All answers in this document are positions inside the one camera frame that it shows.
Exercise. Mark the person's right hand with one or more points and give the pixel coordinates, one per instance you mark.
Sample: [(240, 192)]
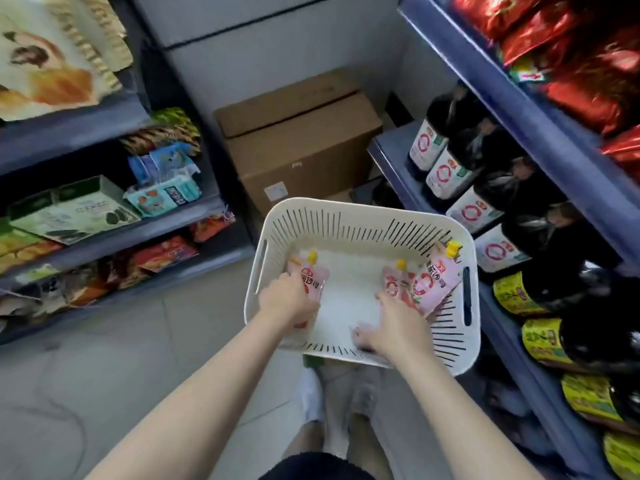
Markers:
[(405, 334)]

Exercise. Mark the person's left hand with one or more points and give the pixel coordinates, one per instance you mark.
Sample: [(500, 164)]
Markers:
[(290, 299)]

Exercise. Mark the ketchup pouch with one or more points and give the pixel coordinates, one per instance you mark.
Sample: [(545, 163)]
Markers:
[(440, 279), (392, 284), (315, 279)]

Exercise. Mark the white plastic basket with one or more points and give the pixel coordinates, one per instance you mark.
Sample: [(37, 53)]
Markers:
[(350, 214)]

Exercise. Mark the person's left forearm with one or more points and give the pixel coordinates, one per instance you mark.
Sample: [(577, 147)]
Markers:
[(190, 409)]

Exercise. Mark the person's right forearm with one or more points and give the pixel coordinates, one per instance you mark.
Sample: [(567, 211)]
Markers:
[(460, 419)]

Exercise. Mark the person's right white shoe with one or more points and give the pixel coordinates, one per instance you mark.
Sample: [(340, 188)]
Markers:
[(366, 392)]

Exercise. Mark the person's white shoe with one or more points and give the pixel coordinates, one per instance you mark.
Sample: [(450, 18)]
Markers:
[(366, 392), (311, 394)]

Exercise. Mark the person's left white shoe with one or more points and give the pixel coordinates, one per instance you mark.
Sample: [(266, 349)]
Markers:
[(311, 394)]

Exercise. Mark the person's right leg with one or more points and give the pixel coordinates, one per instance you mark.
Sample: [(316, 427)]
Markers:
[(367, 449)]

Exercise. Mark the person's leg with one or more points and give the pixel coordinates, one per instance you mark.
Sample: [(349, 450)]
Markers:
[(367, 449), (305, 439)]

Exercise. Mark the row of dark sauce bottles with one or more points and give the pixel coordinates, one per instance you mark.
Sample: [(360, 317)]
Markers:
[(465, 209)]

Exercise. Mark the person's left leg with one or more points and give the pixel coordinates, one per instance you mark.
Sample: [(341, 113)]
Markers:
[(305, 439)]

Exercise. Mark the person's dark shorts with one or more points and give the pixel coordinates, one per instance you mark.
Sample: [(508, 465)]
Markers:
[(315, 467)]

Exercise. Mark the metal binder clip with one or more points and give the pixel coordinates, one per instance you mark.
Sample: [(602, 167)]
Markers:
[(228, 212)]

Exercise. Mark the orange hanging snack packet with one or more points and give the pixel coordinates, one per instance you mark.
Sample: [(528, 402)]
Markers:
[(210, 227)]

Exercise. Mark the pile of pale wrapped packs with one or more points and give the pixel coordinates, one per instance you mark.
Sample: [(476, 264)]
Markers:
[(505, 399)]

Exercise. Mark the red orange snack packet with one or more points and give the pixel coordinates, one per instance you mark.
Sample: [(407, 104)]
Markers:
[(162, 254)]

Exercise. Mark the cardboard box with white label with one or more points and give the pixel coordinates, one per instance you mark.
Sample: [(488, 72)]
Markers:
[(305, 154)]

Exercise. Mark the teal snack box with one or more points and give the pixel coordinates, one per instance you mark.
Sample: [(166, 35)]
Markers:
[(162, 197)]

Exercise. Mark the blue snack packet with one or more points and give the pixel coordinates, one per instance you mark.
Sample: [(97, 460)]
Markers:
[(165, 162)]

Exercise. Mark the brown cardboard box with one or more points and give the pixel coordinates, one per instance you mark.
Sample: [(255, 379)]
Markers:
[(285, 102)]

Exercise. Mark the green striped snack packet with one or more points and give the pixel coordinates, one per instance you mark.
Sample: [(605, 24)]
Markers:
[(165, 129)]

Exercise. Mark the pile of mixed snack packets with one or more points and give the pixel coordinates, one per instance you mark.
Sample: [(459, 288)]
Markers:
[(65, 289)]

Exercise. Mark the green snack box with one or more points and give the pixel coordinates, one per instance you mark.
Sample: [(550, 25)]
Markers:
[(75, 214)]

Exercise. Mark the grey snack rack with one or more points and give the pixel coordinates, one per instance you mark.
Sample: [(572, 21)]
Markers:
[(75, 134)]

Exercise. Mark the yellow green price tag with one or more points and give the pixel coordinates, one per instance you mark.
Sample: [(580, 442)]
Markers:
[(529, 74)]

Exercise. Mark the row of red snack bags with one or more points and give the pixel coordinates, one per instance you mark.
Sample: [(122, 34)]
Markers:
[(585, 94)]

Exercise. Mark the stack of yellowish bread packets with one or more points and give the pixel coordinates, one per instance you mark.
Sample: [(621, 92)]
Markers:
[(50, 59)]

